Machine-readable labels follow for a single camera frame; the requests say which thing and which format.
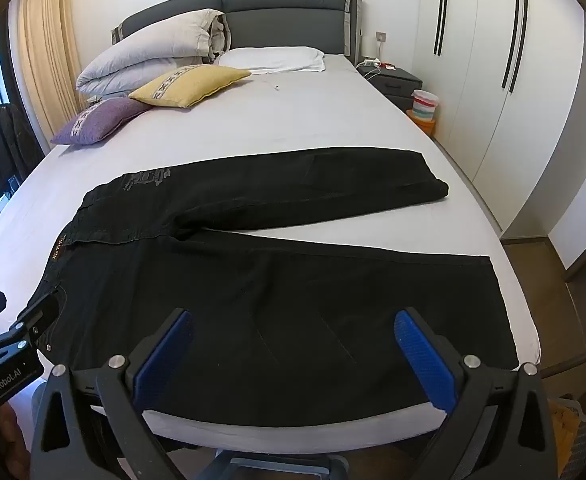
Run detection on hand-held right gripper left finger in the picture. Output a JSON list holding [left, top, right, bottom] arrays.
[[30, 307, 196, 480]]

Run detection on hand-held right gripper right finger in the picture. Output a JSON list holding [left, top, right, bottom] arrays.
[[393, 307, 560, 480]]

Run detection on black pants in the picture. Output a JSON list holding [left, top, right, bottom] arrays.
[[25, 149, 520, 413]]

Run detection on black hanging jacket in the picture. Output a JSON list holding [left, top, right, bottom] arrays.
[[0, 104, 44, 202]]

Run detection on white mesh basket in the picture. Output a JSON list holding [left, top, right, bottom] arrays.
[[547, 394, 586, 480]]

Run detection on purple patterned cushion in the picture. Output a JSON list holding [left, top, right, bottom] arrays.
[[50, 97, 154, 146]]

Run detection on striped plastic bucket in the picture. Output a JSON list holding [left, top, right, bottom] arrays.
[[411, 89, 440, 122]]

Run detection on beige curtain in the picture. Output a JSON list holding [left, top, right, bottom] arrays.
[[9, 0, 90, 157]]

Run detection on bed with white sheet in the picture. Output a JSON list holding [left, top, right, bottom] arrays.
[[0, 52, 544, 456]]

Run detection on yellow patterned cushion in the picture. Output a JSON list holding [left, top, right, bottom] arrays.
[[129, 66, 252, 109]]

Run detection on dark grey nightstand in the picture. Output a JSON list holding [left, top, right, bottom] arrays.
[[357, 62, 424, 110]]

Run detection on white wardrobe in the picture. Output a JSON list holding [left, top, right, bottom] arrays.
[[418, 0, 586, 235]]

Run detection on white pillow stack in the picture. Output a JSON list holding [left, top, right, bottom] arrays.
[[77, 8, 231, 98]]

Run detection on grey padded headboard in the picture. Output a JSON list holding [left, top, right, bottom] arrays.
[[110, 0, 364, 68]]

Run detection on white charger with cable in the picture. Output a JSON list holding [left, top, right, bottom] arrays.
[[357, 58, 384, 81]]

